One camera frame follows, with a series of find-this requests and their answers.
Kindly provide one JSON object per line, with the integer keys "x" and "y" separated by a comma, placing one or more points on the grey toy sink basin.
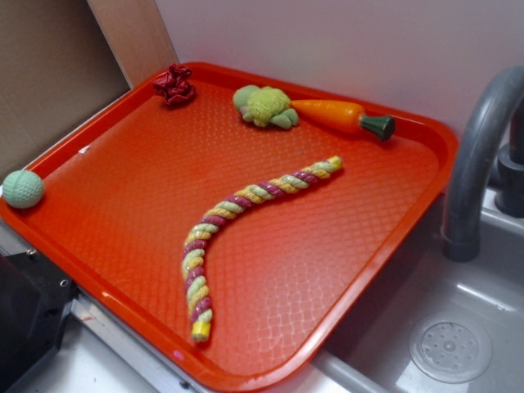
{"x": 369, "y": 351}

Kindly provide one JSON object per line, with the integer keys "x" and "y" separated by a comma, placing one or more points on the dark faucet handle knob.
{"x": 509, "y": 199}

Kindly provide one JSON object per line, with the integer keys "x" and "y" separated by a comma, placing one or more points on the crumpled dark red wrapper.
{"x": 174, "y": 85}

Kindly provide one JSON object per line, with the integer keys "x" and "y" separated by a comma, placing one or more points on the round sink drain strainer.
{"x": 450, "y": 348}

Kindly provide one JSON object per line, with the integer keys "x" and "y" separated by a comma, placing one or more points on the grey curved faucet spout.
{"x": 486, "y": 132}

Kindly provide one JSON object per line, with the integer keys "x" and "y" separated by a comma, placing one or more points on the green fuzzy plush toy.
{"x": 265, "y": 106}

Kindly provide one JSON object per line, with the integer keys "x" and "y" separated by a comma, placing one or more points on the brown cardboard panel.
{"x": 57, "y": 70}

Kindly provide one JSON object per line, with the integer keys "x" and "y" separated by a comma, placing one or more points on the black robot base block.
{"x": 36, "y": 299}

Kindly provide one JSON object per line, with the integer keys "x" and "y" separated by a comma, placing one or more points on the twisted multicolour rope toy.
{"x": 197, "y": 292}

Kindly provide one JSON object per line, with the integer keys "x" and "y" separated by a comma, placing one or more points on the light green textured ball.
{"x": 23, "y": 189}

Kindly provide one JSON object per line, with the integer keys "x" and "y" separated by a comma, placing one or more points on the red plastic tray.
{"x": 123, "y": 192}

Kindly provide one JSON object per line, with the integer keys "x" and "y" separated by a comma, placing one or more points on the orange plastic toy carrot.
{"x": 346, "y": 117}

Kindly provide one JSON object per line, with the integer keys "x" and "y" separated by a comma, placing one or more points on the light wooden board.
{"x": 136, "y": 35}

